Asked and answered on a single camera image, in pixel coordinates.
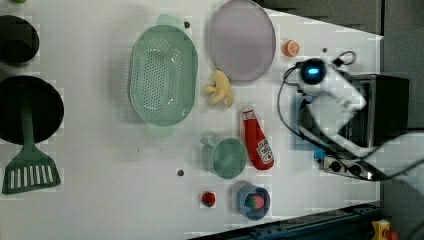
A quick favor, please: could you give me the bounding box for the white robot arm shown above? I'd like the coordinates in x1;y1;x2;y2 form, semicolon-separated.
298;58;423;159

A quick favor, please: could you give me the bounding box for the yellow toy banana bunch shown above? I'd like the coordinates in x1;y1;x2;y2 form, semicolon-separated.
202;70;234;108

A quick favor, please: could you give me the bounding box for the green plastic cup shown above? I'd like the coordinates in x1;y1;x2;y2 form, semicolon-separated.
200;136;247;179

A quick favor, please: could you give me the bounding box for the red ketchup bottle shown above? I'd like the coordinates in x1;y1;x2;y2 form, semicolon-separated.
241;105;274;170

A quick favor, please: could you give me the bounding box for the green plastic colander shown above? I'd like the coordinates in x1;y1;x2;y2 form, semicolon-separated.
129;14;198;137

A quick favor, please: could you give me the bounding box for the red toy strawberry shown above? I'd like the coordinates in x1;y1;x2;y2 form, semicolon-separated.
201;192;216;207

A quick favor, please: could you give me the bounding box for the purple round plate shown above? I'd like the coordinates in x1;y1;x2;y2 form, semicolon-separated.
208;0;276;81

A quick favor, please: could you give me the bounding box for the blue plastic cup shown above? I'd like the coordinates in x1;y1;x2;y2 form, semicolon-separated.
236;183;271;221

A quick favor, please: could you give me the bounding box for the strawberry toy in cup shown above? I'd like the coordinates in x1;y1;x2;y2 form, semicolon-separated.
244;194;265;210

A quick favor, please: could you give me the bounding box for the orange slice toy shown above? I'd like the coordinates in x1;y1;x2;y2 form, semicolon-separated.
283;40;300;57

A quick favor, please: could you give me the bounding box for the green slotted spatula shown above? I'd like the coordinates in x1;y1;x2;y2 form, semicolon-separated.
2;103;61;195

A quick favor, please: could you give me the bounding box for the large black bowl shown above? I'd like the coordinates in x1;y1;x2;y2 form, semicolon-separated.
0;75;65;145

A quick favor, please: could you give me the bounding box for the yellow red clamp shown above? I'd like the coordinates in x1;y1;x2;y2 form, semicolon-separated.
371;219;399;240

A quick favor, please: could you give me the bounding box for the small black bowl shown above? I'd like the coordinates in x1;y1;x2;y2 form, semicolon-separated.
0;15;40;65

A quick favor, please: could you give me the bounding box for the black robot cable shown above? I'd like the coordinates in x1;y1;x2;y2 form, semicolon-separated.
276;50;424;183

